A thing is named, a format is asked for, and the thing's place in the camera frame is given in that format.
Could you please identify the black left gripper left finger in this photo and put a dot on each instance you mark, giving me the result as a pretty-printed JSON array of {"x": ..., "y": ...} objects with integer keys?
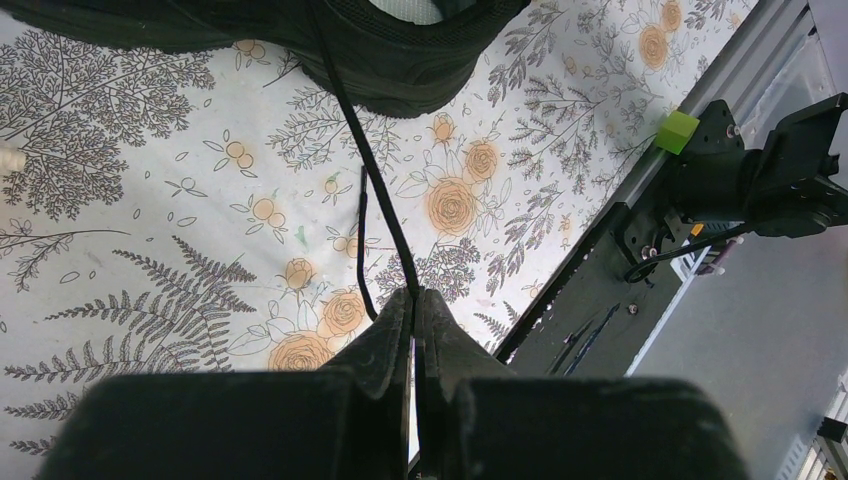
[{"x": 347, "y": 419}]

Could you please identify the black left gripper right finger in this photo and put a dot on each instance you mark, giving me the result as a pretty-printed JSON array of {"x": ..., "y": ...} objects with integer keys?
[{"x": 478, "y": 420}]

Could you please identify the black shoelace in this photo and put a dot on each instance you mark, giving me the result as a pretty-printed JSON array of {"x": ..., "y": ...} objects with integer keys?
[{"x": 370, "y": 168}]

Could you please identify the black sneaker shoe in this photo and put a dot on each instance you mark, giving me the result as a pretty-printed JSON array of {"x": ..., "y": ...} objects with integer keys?
[{"x": 390, "y": 66}]

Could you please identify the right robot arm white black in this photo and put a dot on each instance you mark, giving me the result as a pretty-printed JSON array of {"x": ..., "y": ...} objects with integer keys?
[{"x": 783, "y": 189}]

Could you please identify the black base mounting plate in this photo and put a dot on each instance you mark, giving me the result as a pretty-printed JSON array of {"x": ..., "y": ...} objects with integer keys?
[{"x": 589, "y": 322}]

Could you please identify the floral patterned table mat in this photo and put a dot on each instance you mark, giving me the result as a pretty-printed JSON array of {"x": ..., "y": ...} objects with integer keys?
[{"x": 199, "y": 211}]

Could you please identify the green rectangular block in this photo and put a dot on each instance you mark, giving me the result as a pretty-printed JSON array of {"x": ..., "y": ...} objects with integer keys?
[{"x": 676, "y": 131}]

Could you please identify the multicolour toy brick stack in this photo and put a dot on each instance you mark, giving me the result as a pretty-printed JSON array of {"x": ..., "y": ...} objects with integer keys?
[{"x": 12, "y": 160}]

